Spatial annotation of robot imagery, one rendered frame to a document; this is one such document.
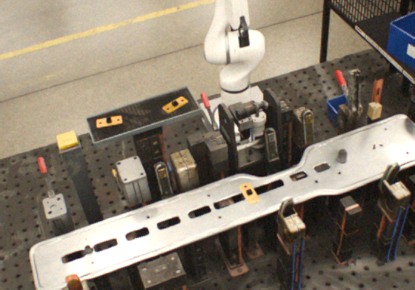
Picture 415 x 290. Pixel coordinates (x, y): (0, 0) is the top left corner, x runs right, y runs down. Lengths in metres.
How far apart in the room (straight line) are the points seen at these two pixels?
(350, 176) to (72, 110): 2.34
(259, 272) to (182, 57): 2.36
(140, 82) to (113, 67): 0.29
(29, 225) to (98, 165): 0.38
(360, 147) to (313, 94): 0.71
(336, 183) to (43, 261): 0.95
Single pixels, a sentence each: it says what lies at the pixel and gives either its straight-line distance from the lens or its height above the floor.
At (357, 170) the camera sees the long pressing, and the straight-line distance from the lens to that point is 1.89.
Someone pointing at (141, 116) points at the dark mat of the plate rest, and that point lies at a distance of 1.87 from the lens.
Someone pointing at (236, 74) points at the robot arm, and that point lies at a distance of 2.15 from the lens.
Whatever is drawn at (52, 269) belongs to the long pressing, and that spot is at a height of 1.00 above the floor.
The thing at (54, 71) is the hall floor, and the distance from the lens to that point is 4.20.
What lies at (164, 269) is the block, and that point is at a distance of 1.63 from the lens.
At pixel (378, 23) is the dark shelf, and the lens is 2.52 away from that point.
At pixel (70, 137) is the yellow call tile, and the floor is 1.16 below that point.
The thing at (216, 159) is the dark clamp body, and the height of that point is 1.03.
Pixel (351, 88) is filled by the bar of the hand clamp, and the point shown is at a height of 1.16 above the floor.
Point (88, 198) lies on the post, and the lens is 2.03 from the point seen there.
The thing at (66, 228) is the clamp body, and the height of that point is 0.99.
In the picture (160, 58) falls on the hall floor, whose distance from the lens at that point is 4.08.
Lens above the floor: 2.39
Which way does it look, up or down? 44 degrees down
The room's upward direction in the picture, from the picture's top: 6 degrees counter-clockwise
